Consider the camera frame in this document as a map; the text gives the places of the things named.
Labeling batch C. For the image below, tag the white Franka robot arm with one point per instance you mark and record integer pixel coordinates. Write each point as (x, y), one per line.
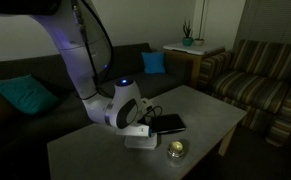
(81, 60)

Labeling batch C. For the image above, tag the teal cushion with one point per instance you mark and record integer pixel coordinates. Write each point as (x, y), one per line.
(25, 95)

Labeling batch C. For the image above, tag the black tablet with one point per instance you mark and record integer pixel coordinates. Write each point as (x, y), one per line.
(170, 123)

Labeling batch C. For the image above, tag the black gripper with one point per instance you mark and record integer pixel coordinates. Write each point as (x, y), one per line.
(147, 120)

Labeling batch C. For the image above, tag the blue cushion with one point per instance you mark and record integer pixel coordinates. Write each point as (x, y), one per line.
(153, 62)

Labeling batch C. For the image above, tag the glass candle jar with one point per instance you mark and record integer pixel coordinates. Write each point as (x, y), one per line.
(176, 149)

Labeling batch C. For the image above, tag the striped armchair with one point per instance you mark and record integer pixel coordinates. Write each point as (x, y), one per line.
(251, 83)

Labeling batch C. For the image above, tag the dark grey sofa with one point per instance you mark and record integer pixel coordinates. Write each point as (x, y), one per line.
(35, 110)

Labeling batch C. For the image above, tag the teal pot with plant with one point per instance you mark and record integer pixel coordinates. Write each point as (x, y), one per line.
(187, 41)

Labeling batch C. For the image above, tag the white pot with tall stems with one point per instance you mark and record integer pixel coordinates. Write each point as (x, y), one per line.
(198, 42)

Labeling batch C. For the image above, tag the grey window blinds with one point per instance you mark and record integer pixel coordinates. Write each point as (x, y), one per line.
(271, 20)

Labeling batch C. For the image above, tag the wooden side table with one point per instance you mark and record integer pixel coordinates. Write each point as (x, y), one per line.
(193, 66)

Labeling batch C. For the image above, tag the white container lid with button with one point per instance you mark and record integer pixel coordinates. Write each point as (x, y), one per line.
(141, 143)

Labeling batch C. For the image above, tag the white board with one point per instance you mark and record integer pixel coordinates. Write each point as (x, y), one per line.
(193, 48)

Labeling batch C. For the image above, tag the light wooden table leg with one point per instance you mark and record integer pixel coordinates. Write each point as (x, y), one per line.
(226, 141)

